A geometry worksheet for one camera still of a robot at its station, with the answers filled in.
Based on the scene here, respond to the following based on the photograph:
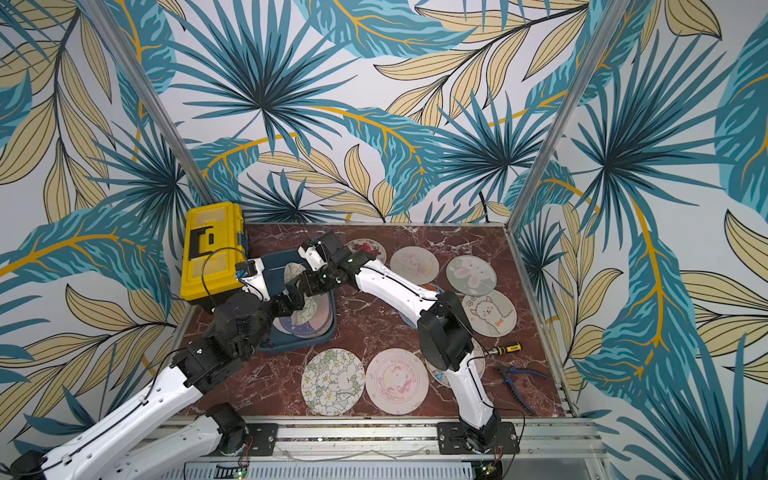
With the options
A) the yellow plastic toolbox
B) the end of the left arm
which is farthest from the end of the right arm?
the yellow plastic toolbox

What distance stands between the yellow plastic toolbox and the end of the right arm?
0.35 metres

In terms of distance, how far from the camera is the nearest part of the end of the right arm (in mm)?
639

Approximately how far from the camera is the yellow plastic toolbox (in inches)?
33.6
